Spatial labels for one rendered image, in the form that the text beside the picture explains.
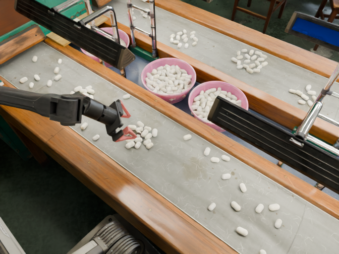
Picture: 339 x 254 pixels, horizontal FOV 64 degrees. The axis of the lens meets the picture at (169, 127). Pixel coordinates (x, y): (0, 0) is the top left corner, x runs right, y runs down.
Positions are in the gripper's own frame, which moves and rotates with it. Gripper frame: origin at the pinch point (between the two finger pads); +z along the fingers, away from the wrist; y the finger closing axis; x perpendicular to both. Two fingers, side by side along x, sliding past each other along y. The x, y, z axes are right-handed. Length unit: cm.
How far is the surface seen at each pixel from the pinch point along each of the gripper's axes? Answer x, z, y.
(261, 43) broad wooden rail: 53, 62, -46
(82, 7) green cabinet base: -13, 3, -103
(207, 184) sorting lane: 6.3, 27.3, 21.5
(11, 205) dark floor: -120, 19, -31
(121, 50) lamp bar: 14.5, -13.3, -16.8
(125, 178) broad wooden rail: -14.0, 7.4, 11.5
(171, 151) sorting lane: -0.4, 21.8, 4.2
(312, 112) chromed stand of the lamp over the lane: 49, 13, 26
